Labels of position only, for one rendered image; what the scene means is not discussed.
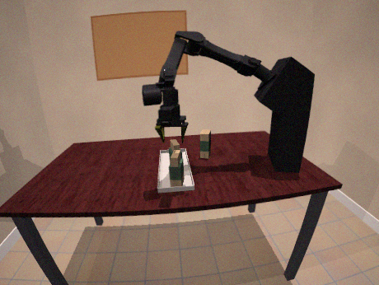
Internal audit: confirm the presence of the white shallow rectangular tray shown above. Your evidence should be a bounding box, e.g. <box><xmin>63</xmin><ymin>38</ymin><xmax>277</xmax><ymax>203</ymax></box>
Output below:
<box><xmin>157</xmin><ymin>148</ymin><xmax>194</xmax><ymax>193</ymax></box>

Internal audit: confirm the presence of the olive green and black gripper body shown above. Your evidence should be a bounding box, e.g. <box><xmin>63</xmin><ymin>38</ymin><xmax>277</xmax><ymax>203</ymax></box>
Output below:
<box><xmin>156</xmin><ymin>115</ymin><xmax>188</xmax><ymax>127</ymax></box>

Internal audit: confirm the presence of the tan box with green band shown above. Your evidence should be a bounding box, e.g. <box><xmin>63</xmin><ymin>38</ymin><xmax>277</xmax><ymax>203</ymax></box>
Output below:
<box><xmin>200</xmin><ymin>129</ymin><xmax>211</xmax><ymax>158</ymax></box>
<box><xmin>169</xmin><ymin>139</ymin><xmax>182</xmax><ymax>164</ymax></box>
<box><xmin>169</xmin><ymin>150</ymin><xmax>185</xmax><ymax>187</ymax></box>

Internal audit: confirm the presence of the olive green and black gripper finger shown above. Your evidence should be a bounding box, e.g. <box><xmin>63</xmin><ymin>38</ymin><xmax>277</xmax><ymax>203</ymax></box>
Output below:
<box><xmin>155</xmin><ymin>125</ymin><xmax>165</xmax><ymax>143</ymax></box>
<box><xmin>181</xmin><ymin>127</ymin><xmax>187</xmax><ymax>142</ymax></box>

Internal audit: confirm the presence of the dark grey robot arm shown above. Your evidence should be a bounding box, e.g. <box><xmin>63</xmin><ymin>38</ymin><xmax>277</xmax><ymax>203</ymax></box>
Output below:
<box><xmin>142</xmin><ymin>31</ymin><xmax>283</xmax><ymax>127</ymax></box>

